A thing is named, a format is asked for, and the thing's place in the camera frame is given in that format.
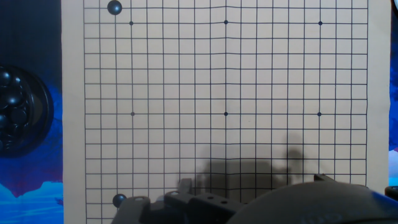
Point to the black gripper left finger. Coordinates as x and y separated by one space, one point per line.
186 208

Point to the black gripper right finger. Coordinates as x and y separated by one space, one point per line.
321 178

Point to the tan go board with grid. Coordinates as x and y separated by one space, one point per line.
217 77

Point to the black go stone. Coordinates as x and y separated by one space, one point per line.
114 7
118 199

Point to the blue and black landscape mat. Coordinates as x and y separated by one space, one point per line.
31 193

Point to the black round stone bowl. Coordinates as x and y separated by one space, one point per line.
46 109

